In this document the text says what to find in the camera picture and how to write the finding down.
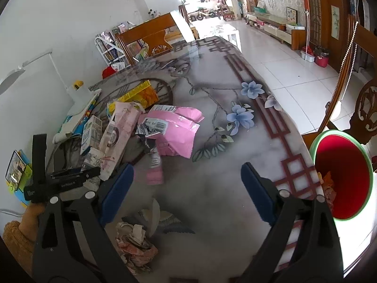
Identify white desk lamp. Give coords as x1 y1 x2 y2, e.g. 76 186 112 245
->
0 50 102 118

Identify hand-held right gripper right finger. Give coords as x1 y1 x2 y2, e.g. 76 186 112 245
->
233 162 344 283

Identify floral printed tablecloth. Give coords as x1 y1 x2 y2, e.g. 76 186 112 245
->
0 37 333 283

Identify wooden dining chair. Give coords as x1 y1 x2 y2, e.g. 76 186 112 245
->
115 12 196 65
302 15 377 154

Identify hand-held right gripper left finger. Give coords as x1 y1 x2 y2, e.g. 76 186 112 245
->
32 163 139 283

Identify pink plastic mailing bag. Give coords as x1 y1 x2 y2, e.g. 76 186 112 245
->
136 104 205 158

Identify crumpled beige paper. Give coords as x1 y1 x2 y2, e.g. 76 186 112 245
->
115 222 158 273

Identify stack of books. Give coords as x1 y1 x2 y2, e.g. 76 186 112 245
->
53 91 102 143

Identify red plastic bin green rim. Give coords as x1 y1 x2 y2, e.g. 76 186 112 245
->
309 130 374 220

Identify red mop bucket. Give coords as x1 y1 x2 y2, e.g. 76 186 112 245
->
314 47 330 68

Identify small pink wrapper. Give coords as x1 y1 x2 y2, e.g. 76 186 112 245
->
146 146 165 186

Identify white book rack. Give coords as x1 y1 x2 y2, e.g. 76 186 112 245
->
94 22 149 67

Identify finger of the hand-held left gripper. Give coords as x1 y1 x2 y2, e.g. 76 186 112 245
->
51 166 101 185

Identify wooden television cabinet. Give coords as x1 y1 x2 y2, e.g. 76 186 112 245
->
246 7 305 50

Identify framed bamboo painting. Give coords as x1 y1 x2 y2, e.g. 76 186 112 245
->
330 5 340 39

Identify small wooden chair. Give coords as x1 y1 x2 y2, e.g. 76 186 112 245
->
218 0 236 21

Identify wooden sofa white cushions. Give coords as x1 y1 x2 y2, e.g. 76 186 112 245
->
163 1 199 42

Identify cream printed packet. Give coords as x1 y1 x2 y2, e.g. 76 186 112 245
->
82 147 108 192

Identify person's left forearm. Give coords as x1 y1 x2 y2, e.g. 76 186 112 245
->
3 203 45 275

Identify yellow drink carton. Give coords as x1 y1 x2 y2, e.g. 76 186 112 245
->
116 80 160 109

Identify white coffee table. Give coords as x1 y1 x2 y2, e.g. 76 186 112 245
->
200 25 243 50

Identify mop with white base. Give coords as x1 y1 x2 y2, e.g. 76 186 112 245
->
300 0 314 62

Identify white milk carton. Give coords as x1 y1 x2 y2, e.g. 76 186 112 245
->
80 115 103 155

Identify white balance bike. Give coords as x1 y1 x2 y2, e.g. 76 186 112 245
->
197 8 218 21

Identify white torn wrapper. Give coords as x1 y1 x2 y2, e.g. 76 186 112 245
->
140 198 174 233

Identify white bead string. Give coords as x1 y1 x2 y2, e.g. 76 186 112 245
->
336 22 358 121

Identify pink package round window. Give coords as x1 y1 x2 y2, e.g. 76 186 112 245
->
98 101 145 180

